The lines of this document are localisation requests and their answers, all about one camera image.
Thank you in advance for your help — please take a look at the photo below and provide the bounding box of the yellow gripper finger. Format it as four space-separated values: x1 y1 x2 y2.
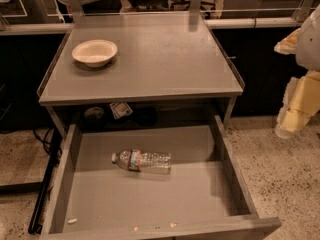
274 28 300 55
274 71 320 139

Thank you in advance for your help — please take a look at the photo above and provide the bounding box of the clear plastic water bottle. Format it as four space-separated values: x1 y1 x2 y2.
111 149 171 175

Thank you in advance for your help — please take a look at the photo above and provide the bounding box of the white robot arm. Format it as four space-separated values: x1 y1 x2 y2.
274 6 320 139

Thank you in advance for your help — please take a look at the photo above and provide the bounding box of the open grey top drawer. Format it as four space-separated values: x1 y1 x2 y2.
40 116 281 240

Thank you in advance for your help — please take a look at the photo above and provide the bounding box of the white tag under counter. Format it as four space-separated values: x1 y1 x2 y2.
110 102 133 119

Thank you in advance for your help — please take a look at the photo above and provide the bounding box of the grey cabinet counter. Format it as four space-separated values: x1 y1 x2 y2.
36 11 246 138

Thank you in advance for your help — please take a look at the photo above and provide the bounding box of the white crumb in drawer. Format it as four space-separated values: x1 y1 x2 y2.
67 218 77 224

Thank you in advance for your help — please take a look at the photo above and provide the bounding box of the white paper bowl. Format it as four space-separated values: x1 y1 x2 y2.
72 40 118 68

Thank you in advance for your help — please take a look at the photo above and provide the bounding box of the black cable on floor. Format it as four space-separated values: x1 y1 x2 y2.
32 127 62 158

